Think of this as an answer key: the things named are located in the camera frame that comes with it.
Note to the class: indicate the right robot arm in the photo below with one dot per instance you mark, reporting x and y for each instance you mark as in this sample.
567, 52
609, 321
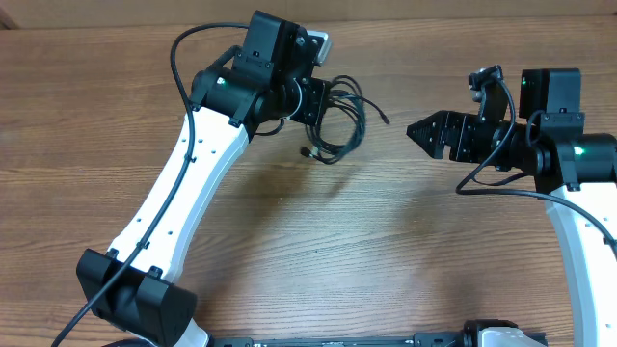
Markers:
536, 147

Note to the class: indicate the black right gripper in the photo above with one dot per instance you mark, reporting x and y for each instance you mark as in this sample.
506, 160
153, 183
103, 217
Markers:
445, 128

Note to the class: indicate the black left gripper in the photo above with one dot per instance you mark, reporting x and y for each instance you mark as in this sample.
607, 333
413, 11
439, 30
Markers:
315, 93

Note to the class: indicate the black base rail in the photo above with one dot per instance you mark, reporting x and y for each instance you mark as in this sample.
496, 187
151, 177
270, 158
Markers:
481, 332

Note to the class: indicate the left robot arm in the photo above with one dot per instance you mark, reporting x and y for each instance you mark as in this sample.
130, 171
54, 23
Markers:
133, 284

